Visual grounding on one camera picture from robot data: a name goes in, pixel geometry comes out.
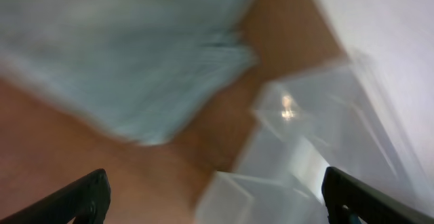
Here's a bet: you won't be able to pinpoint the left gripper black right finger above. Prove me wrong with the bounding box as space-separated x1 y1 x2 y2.
321 166 433 224

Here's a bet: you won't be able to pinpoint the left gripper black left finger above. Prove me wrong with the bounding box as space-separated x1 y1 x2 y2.
1 168 111 224

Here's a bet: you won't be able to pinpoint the light blue jeans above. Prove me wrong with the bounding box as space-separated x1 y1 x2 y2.
1 0 256 145

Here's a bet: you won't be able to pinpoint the clear plastic storage box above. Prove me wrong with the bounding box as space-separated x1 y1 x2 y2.
195 56 433 224

